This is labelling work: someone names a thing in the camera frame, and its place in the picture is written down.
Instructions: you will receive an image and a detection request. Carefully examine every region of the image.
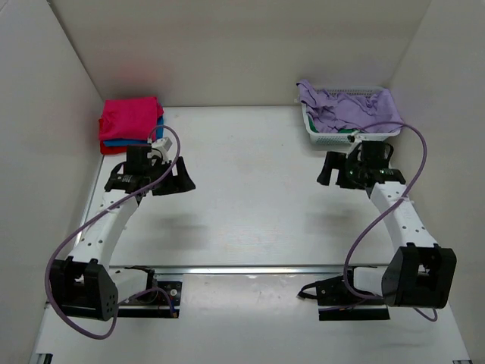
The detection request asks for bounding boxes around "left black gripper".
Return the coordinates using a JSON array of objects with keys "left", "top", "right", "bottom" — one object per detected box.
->
[{"left": 146, "top": 153, "right": 196, "bottom": 193}]

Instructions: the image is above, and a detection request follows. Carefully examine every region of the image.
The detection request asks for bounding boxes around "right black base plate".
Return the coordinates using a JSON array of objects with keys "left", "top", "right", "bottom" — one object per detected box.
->
[{"left": 315, "top": 277, "right": 390, "bottom": 322}]

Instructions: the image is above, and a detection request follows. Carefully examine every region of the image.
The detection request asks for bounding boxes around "green t shirt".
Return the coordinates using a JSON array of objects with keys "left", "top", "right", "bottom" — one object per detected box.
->
[{"left": 308, "top": 118, "right": 356, "bottom": 133}]

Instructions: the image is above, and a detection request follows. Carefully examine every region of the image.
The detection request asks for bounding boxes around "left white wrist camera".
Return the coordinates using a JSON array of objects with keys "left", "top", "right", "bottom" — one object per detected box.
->
[{"left": 151, "top": 137, "right": 173, "bottom": 152}]

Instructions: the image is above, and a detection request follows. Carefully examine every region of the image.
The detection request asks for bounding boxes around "white plastic basket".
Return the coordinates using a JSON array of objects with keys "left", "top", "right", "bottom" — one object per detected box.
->
[{"left": 294, "top": 86, "right": 400, "bottom": 146}]

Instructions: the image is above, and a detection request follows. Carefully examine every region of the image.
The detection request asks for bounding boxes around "pink folded t shirt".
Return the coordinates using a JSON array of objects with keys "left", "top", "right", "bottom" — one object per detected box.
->
[{"left": 99, "top": 96, "right": 164, "bottom": 141}]

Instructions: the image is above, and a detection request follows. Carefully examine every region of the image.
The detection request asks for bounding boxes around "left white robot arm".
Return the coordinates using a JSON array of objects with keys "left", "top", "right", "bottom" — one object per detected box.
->
[{"left": 48, "top": 146, "right": 196, "bottom": 321}]

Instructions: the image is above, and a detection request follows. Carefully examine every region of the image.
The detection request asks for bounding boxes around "purple t shirt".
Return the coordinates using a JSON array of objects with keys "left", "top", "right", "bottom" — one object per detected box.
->
[{"left": 296, "top": 80, "right": 402, "bottom": 133}]

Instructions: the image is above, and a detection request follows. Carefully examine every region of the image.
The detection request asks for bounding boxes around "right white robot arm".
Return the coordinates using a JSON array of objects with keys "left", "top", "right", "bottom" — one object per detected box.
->
[{"left": 298, "top": 140, "right": 457, "bottom": 309}]

